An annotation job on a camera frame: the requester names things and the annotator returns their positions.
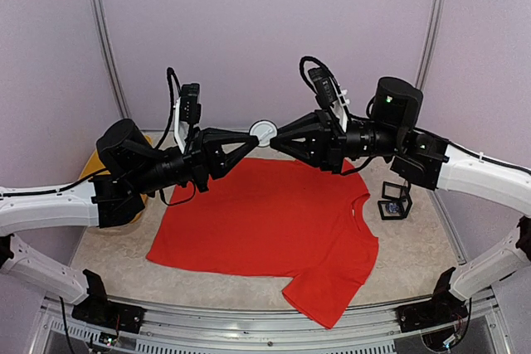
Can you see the aluminium front rail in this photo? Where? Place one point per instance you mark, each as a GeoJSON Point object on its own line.
{"type": "Point", "coordinates": [179, 329]}

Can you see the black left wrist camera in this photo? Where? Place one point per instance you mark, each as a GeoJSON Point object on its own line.
{"type": "Point", "coordinates": [187, 113]}

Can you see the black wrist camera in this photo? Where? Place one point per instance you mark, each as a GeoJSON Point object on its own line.
{"type": "Point", "coordinates": [328, 93]}
{"type": "Point", "coordinates": [187, 113]}

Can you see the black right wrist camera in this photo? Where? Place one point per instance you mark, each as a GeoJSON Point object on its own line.
{"type": "Point", "coordinates": [328, 93]}

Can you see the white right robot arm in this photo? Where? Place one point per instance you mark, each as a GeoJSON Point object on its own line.
{"type": "Point", "coordinates": [427, 160]}

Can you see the aluminium frame post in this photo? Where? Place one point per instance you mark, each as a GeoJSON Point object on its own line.
{"type": "Point", "coordinates": [103, 34]}
{"type": "Point", "coordinates": [434, 21]}

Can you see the rear black display box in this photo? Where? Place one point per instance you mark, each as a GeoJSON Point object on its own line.
{"type": "Point", "coordinates": [396, 192]}

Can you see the white round brooch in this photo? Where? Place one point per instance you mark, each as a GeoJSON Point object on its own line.
{"type": "Point", "coordinates": [264, 130]}

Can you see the right aluminium frame post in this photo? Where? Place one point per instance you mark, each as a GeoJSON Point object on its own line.
{"type": "Point", "coordinates": [434, 21]}

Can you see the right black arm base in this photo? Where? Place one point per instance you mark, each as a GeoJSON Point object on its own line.
{"type": "Point", "coordinates": [442, 307]}

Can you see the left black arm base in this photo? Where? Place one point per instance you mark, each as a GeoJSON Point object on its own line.
{"type": "Point", "coordinates": [97, 309]}

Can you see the red t-shirt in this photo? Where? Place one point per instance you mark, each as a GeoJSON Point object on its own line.
{"type": "Point", "coordinates": [277, 218]}

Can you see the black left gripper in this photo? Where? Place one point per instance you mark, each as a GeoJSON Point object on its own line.
{"type": "Point", "coordinates": [206, 156]}

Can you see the left aluminium frame post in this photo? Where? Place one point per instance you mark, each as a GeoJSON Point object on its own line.
{"type": "Point", "coordinates": [103, 34]}

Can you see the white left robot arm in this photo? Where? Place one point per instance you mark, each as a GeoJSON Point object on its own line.
{"type": "Point", "coordinates": [110, 197]}

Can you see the black display box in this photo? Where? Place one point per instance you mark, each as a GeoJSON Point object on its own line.
{"type": "Point", "coordinates": [396, 192]}
{"type": "Point", "coordinates": [405, 210]}

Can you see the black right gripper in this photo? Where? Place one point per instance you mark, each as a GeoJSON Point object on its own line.
{"type": "Point", "coordinates": [325, 143]}

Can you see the front black display box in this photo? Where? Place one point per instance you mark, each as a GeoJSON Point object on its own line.
{"type": "Point", "coordinates": [405, 210]}

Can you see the blue brooch in front box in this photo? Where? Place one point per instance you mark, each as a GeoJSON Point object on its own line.
{"type": "Point", "coordinates": [392, 208]}

